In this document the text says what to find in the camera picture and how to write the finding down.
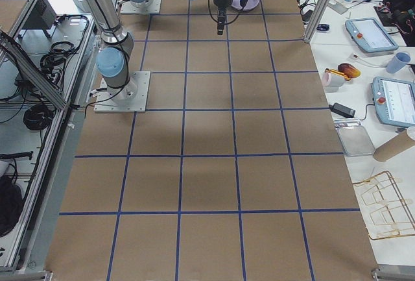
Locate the lilac plate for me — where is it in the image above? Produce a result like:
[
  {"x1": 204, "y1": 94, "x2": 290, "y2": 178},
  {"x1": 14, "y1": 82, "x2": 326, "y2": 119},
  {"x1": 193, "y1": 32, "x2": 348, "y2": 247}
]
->
[{"x1": 231, "y1": 0, "x2": 259, "y2": 12}]

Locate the pink paper cup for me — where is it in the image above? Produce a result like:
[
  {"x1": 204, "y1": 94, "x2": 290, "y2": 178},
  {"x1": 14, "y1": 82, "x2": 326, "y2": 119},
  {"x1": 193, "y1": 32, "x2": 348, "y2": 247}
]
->
[{"x1": 321, "y1": 72, "x2": 345, "y2": 88}]

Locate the blue plastic cup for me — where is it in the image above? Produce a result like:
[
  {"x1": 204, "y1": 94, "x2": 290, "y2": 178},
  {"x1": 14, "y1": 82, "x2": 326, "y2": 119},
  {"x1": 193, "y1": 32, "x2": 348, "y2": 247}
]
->
[{"x1": 386, "y1": 52, "x2": 411, "y2": 73}]

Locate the small blue black box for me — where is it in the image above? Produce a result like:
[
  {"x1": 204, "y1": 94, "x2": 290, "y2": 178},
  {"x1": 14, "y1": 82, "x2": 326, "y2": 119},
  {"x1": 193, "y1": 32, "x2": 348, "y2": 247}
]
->
[{"x1": 316, "y1": 23, "x2": 330, "y2": 32}]

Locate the gold metal cylinder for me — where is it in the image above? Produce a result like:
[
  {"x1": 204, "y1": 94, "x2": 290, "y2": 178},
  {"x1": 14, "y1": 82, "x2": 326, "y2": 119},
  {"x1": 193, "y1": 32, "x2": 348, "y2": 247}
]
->
[{"x1": 325, "y1": 68, "x2": 351, "y2": 81}]

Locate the red yellow fruit toy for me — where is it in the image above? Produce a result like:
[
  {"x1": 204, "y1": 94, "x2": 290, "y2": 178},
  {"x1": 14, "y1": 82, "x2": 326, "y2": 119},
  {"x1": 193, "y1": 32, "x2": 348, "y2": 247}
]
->
[{"x1": 338, "y1": 63, "x2": 361, "y2": 79}]

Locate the teach pendant far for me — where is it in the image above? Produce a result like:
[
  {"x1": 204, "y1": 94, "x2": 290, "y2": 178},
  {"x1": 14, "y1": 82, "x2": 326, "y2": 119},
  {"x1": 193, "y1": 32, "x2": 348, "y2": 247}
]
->
[{"x1": 345, "y1": 18, "x2": 399, "y2": 53}]

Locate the teach pendant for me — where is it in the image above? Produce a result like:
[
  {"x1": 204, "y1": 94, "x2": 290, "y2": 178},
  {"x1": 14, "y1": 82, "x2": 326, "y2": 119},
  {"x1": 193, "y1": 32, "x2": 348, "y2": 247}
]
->
[
  {"x1": 345, "y1": 18, "x2": 399, "y2": 53},
  {"x1": 372, "y1": 77, "x2": 414, "y2": 128}
]

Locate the black adapter on desk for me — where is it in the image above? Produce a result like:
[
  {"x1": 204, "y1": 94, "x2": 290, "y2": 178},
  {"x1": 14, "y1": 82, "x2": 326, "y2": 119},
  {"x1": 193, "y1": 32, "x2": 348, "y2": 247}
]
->
[{"x1": 329, "y1": 103, "x2": 355, "y2": 118}]

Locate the silver metal tin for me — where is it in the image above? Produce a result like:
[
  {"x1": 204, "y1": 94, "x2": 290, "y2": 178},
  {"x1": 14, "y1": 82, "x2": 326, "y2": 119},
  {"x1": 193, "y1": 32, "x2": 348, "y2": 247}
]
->
[{"x1": 333, "y1": 119, "x2": 375, "y2": 157}]

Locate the teach pendant near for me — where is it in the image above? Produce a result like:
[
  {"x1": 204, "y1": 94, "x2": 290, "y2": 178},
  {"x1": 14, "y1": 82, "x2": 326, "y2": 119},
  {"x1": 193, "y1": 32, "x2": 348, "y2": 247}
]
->
[{"x1": 372, "y1": 77, "x2": 414, "y2": 128}]

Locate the cardboard tube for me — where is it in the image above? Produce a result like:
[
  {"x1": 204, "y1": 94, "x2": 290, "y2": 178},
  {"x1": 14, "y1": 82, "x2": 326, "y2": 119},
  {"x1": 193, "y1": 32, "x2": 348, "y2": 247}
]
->
[{"x1": 373, "y1": 127, "x2": 414, "y2": 162}]

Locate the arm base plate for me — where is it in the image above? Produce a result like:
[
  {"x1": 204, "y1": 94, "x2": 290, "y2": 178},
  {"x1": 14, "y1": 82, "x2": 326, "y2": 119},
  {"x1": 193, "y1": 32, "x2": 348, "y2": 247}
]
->
[
  {"x1": 94, "y1": 71, "x2": 150, "y2": 113},
  {"x1": 119, "y1": 0, "x2": 161, "y2": 15}
]

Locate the aluminium frame post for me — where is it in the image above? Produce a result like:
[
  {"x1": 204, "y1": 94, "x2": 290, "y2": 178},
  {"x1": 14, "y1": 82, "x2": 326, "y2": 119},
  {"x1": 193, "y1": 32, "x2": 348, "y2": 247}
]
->
[{"x1": 303, "y1": 0, "x2": 329, "y2": 43}]

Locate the gold wire rack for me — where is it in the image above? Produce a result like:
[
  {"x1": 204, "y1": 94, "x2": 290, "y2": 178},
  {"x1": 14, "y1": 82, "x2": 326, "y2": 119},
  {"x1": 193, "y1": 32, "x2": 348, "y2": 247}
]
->
[{"x1": 353, "y1": 171, "x2": 414, "y2": 241}]

